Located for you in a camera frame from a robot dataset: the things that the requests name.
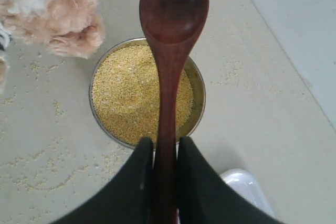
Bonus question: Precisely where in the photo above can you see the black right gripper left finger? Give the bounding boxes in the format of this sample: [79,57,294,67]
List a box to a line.
[54,137,153,224]

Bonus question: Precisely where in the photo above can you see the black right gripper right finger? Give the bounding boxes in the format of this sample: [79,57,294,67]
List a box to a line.
[177,137,279,223]

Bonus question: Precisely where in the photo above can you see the dark red wooden spoon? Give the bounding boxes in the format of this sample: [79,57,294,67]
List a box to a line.
[139,0,209,223]

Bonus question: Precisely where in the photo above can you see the brown teddy bear striped sweater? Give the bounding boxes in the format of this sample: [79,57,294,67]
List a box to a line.
[1,0,105,89]

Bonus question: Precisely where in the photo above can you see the white plastic tray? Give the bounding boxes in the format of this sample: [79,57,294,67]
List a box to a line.
[220,168,275,217]

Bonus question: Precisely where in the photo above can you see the metal bowl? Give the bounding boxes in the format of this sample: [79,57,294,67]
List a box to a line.
[89,38,206,148]

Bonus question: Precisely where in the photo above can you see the yellow millet grains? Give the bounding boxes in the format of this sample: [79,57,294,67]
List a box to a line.
[91,45,195,143]

